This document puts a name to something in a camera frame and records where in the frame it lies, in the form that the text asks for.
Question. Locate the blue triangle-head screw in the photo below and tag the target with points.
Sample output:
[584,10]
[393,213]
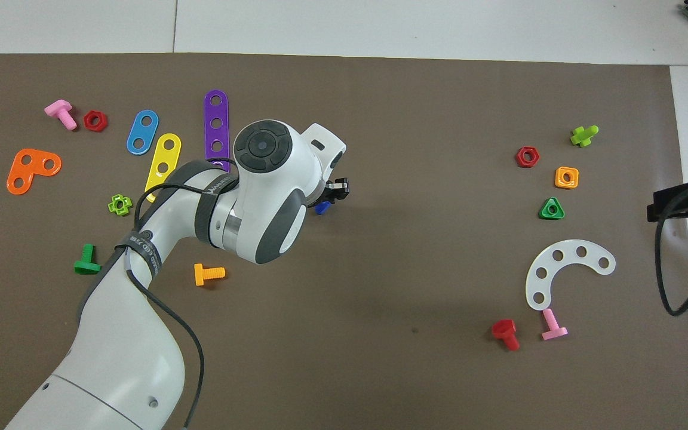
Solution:
[322,208]

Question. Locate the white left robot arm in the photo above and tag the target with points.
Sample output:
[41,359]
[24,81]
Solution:
[123,346]

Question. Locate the lime cross-head screw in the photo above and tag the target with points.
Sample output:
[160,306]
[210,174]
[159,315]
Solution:
[583,137]

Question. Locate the orange square nut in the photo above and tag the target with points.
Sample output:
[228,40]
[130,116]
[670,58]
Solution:
[558,182]

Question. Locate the green triangle nut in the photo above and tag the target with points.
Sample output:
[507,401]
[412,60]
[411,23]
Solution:
[544,215]

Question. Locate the orange plastic screw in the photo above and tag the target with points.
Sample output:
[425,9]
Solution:
[200,275]

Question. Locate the red hexagon nut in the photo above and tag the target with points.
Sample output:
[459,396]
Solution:
[87,121]
[519,159]

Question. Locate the pink plastic screw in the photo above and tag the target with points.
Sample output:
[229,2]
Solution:
[553,331]
[59,110]

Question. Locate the red plastic screw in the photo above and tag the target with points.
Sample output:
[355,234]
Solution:
[504,328]

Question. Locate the lime cross nut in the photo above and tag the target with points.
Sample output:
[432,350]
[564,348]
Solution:
[126,209]

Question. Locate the green plastic screw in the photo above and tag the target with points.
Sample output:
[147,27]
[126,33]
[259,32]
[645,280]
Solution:
[87,263]

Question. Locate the white curved five-hole plate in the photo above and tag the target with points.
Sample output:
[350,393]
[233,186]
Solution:
[570,251]

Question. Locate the brown table mat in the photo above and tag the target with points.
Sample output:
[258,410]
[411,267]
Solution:
[439,119]

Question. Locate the purple four-hole plate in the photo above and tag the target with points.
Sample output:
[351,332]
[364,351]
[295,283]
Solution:
[217,112]

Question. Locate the yellow three-hole plate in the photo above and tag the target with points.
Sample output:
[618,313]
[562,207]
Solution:
[166,154]

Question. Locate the blue two-hole plate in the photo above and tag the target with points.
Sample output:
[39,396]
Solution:
[143,132]

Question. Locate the orange heart three-hole plate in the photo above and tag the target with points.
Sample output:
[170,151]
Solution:
[33,170]

